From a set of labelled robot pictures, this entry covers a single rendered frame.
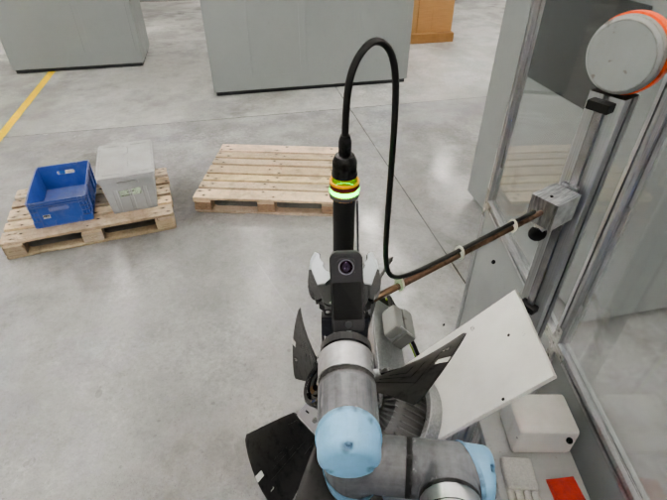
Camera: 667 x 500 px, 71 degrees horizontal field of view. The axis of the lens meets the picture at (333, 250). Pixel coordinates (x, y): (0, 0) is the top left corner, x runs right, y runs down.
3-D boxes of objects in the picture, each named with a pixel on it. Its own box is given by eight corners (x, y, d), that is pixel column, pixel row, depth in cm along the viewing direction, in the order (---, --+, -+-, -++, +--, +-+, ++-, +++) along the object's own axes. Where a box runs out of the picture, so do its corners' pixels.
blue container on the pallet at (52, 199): (97, 182, 400) (89, 159, 386) (94, 220, 355) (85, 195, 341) (45, 190, 389) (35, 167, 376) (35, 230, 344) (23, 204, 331)
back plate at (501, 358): (337, 377, 160) (334, 376, 159) (502, 256, 127) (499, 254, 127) (339, 553, 118) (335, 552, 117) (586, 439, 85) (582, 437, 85)
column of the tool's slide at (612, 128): (465, 477, 215) (604, 84, 105) (478, 492, 210) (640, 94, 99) (456, 485, 213) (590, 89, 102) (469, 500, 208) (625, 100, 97)
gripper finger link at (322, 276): (300, 278, 82) (319, 312, 75) (299, 251, 78) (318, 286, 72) (317, 273, 83) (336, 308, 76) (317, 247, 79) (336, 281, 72)
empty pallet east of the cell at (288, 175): (344, 160, 463) (344, 147, 454) (339, 216, 384) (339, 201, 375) (225, 157, 469) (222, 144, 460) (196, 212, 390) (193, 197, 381)
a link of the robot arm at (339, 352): (317, 363, 59) (381, 363, 59) (318, 335, 62) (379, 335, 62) (318, 398, 63) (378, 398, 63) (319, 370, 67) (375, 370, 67)
